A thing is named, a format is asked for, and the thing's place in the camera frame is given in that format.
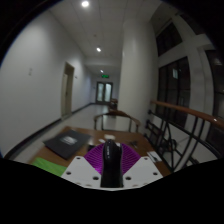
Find small dark upper window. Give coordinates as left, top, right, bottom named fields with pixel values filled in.
left=155, top=21, right=184, bottom=57

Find black railing with wooden handrail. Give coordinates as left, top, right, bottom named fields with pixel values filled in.
left=143, top=99, right=224, bottom=174

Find green mouse pad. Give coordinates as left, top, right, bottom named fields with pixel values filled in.
left=31, top=157, right=68, bottom=177

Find glass double door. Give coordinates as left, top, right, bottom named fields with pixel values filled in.
left=95, top=81, right=114, bottom=105

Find round ceiling lights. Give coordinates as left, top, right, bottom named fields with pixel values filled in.
left=81, top=0, right=105, bottom=75

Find tall dark window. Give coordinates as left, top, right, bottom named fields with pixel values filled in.
left=156, top=56, right=191, bottom=130

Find beige side door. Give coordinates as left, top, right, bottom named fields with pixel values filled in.
left=60, top=62, right=76, bottom=120

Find black closed laptop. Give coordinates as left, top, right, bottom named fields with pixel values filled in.
left=43, top=129, right=93, bottom=160

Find black computer mouse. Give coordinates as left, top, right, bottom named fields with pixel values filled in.
left=100, top=139, right=124, bottom=188

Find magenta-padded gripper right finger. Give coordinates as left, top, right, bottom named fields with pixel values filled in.
left=120, top=142, right=164, bottom=188

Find wooden armchair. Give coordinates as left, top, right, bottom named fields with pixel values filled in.
left=93, top=109, right=142, bottom=134

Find wooden chair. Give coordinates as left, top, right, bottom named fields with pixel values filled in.
left=109, top=97, right=120, bottom=111

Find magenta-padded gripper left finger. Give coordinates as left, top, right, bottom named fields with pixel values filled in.
left=61, top=142, right=105, bottom=188

